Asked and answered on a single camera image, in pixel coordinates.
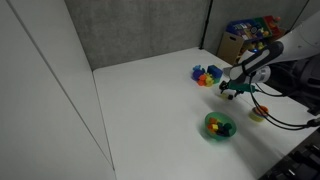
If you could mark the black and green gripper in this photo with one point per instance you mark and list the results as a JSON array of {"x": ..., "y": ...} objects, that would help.
[{"x": 238, "y": 88}]

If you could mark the dark blue block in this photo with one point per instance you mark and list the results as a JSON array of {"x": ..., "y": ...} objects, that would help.
[{"x": 230, "y": 97}]

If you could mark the yellow block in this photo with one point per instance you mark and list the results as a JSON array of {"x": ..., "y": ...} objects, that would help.
[{"x": 224, "y": 96}]

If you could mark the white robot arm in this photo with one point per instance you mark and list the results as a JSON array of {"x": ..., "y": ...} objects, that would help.
[{"x": 300, "y": 43}]

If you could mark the green plastic bowl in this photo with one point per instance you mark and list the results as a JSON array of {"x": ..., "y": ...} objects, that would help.
[{"x": 224, "y": 119}]

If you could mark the blocks inside green bowl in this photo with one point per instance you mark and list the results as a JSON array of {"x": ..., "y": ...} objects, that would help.
[{"x": 217, "y": 127}]

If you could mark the pile of colourful toys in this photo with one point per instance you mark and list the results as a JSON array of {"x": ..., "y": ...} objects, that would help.
[{"x": 206, "y": 77}]

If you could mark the cardboard box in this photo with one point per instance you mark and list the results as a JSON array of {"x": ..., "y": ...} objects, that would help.
[{"x": 230, "y": 47}]

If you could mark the toy storage bins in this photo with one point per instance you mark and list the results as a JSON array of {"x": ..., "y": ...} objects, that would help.
[{"x": 256, "y": 32}]

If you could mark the grey fabric divider panel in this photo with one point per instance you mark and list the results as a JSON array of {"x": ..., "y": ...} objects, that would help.
[{"x": 118, "y": 31}]

